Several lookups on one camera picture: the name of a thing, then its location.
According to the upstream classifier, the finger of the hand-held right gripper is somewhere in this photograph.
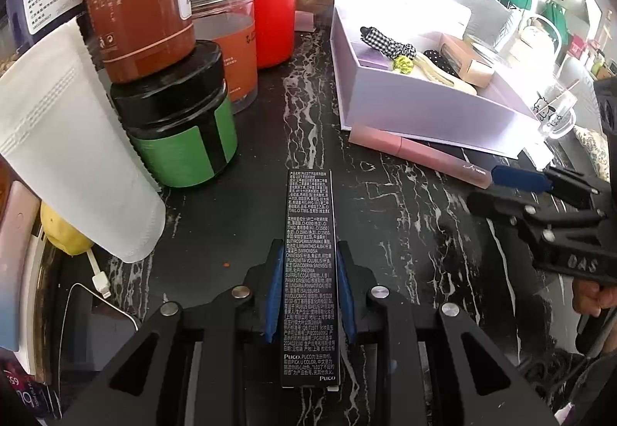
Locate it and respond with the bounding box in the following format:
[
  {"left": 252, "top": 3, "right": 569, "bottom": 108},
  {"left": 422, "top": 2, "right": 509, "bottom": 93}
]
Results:
[
  {"left": 491, "top": 164, "right": 613, "bottom": 212},
  {"left": 467, "top": 191, "right": 607, "bottom": 259}
]

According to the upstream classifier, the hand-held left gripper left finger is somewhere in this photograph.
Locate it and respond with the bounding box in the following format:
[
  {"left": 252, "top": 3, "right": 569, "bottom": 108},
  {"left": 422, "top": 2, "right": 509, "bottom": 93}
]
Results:
[{"left": 62, "top": 239, "right": 286, "bottom": 426}]

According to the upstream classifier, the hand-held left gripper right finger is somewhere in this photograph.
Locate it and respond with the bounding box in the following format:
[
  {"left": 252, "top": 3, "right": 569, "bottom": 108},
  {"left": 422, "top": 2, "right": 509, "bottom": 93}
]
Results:
[{"left": 336, "top": 240, "right": 560, "bottom": 426}]

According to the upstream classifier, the black slim carton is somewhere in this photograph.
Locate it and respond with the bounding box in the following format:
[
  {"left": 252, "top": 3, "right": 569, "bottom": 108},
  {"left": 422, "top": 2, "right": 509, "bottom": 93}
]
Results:
[{"left": 281, "top": 169, "right": 342, "bottom": 389}]

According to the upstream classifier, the pink slim carton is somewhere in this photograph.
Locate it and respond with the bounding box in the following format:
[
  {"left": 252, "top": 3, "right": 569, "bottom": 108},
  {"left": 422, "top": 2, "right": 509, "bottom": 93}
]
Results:
[{"left": 348, "top": 124, "right": 495, "bottom": 189}]

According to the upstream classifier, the tan cardboard box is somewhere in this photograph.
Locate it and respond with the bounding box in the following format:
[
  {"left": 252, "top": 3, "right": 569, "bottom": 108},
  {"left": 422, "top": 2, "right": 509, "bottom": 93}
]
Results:
[{"left": 441, "top": 37, "right": 496, "bottom": 86}]

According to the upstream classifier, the cream hair claw clip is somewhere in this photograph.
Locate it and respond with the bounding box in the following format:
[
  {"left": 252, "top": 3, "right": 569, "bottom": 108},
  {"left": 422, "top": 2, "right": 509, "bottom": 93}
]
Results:
[{"left": 412, "top": 51, "right": 479, "bottom": 96}]

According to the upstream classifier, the lavender gift box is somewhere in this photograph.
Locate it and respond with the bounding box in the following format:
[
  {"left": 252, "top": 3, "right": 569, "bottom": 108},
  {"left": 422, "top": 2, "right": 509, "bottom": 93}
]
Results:
[{"left": 329, "top": 0, "right": 543, "bottom": 161}]

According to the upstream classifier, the black polka dot scrunchie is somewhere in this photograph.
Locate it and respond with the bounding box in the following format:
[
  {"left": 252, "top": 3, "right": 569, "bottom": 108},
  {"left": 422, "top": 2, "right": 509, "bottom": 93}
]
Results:
[{"left": 423, "top": 49, "right": 461, "bottom": 79}]

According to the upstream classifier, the small purple carton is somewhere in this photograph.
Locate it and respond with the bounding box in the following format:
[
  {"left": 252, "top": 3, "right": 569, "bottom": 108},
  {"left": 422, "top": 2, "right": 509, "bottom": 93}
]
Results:
[{"left": 354, "top": 42, "right": 393, "bottom": 70}]

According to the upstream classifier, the black white gingham scrunchie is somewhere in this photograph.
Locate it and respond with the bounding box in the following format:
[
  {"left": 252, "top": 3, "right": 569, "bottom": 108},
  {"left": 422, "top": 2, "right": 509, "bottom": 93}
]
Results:
[{"left": 361, "top": 25, "right": 418, "bottom": 63}]

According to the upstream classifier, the person's right hand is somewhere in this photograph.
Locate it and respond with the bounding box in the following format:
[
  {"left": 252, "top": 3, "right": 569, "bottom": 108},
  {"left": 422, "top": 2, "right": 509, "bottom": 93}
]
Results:
[{"left": 573, "top": 281, "right": 617, "bottom": 317}]

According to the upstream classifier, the glass mug cartoon print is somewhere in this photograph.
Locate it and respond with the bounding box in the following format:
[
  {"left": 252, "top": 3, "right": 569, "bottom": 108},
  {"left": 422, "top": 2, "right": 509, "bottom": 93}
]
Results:
[{"left": 530, "top": 81, "right": 578, "bottom": 140}]

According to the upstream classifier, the floral cushion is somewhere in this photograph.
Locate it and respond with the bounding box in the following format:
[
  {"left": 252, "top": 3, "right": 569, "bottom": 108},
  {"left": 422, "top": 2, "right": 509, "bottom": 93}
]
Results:
[{"left": 573, "top": 124, "right": 608, "bottom": 176}]

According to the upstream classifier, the black jar green label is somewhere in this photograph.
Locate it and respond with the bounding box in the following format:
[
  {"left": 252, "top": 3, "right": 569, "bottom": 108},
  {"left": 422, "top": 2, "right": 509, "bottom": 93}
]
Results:
[{"left": 110, "top": 40, "right": 238, "bottom": 188}]

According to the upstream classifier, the black smartphone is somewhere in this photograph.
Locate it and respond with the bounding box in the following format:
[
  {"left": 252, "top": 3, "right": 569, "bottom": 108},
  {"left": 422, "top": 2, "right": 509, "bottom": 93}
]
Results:
[{"left": 62, "top": 281, "right": 140, "bottom": 388}]

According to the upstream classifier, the yellow lemon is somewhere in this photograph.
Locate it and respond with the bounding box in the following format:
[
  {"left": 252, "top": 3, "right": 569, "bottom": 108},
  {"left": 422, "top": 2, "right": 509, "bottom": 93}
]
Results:
[{"left": 39, "top": 201, "right": 94, "bottom": 257}]

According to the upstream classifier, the orange filled clear jar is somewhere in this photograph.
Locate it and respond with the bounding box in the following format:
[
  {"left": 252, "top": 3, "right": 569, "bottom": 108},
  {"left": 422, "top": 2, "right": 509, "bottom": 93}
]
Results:
[{"left": 190, "top": 0, "right": 258, "bottom": 114}]

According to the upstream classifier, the pastel gradient device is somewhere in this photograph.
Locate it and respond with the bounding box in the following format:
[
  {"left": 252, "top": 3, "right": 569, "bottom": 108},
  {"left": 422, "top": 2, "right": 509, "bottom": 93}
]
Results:
[{"left": 0, "top": 180, "right": 42, "bottom": 350}]

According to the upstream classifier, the magenta printed packet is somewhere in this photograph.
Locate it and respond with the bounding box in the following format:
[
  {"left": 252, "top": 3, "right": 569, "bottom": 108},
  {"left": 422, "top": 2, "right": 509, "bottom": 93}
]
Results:
[{"left": 0, "top": 358, "right": 54, "bottom": 417}]

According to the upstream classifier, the red canister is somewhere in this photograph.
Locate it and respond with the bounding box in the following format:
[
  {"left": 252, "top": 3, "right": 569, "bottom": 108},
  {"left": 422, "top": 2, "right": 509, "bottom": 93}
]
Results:
[{"left": 237, "top": 0, "right": 297, "bottom": 70}]

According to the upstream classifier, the brown filled jar white label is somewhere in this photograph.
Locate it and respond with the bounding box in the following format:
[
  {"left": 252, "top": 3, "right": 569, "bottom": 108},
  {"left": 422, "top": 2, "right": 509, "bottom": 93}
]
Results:
[{"left": 79, "top": 0, "right": 197, "bottom": 84}]

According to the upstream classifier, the white jug with handle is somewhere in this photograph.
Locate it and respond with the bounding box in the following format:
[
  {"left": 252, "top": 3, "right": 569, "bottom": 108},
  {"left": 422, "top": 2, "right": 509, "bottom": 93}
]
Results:
[{"left": 511, "top": 14, "right": 562, "bottom": 70}]

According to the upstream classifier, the white charging cable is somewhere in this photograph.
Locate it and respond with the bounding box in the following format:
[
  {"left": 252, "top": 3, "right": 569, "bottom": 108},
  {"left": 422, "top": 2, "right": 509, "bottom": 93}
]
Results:
[{"left": 86, "top": 247, "right": 113, "bottom": 299}]

